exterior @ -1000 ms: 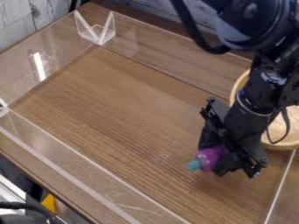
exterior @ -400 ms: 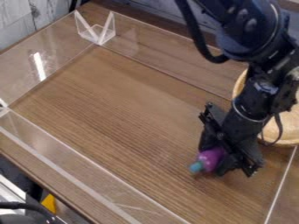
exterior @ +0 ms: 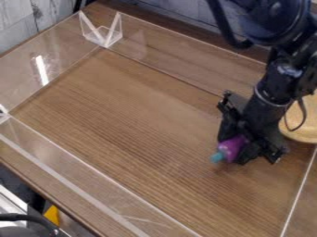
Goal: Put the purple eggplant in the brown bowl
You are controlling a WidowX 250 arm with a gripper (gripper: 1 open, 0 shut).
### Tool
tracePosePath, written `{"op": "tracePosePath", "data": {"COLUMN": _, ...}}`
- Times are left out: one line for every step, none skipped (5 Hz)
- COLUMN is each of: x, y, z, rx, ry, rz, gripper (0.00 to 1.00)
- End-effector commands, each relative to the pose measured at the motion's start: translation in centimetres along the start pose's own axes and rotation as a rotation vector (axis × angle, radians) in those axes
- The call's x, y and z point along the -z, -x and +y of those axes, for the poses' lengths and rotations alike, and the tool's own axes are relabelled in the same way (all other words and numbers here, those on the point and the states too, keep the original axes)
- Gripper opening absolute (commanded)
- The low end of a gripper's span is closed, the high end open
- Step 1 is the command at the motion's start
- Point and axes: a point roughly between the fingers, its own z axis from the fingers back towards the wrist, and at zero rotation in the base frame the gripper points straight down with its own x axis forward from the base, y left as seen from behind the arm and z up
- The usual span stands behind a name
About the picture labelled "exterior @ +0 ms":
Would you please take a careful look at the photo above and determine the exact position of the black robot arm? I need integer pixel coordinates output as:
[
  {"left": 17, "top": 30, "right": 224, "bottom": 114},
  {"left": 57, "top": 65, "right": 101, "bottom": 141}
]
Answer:
[{"left": 208, "top": 0, "right": 317, "bottom": 165}]

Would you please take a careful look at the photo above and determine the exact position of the purple toy eggplant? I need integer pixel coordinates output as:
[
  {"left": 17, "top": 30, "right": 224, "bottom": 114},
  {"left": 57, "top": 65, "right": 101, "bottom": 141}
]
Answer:
[{"left": 211, "top": 135, "right": 249, "bottom": 163}]

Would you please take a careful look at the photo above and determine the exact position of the clear acrylic corner bracket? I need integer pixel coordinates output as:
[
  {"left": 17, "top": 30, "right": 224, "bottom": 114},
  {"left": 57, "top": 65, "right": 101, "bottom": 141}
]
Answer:
[{"left": 78, "top": 11, "right": 124, "bottom": 48}]

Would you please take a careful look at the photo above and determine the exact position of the brown wooden bowl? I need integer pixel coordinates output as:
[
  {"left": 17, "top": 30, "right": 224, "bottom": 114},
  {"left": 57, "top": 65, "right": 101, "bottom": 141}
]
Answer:
[{"left": 279, "top": 94, "right": 317, "bottom": 144}]

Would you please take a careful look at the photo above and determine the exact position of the black cable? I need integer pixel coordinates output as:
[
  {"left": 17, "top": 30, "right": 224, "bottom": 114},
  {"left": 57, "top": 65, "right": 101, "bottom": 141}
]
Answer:
[{"left": 0, "top": 212, "right": 62, "bottom": 237}]

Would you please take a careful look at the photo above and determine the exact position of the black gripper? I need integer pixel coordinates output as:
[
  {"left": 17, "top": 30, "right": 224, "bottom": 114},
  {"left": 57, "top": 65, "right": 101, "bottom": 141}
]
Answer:
[{"left": 217, "top": 91, "right": 292, "bottom": 165}]

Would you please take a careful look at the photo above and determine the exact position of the clear acrylic tray wall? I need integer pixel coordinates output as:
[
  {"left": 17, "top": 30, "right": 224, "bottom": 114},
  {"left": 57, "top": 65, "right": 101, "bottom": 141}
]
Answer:
[{"left": 0, "top": 105, "right": 203, "bottom": 237}]

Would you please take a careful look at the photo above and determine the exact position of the yellow label on device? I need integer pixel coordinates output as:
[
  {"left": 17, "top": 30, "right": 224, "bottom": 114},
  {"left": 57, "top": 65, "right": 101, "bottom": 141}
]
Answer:
[{"left": 43, "top": 206, "right": 61, "bottom": 225}]

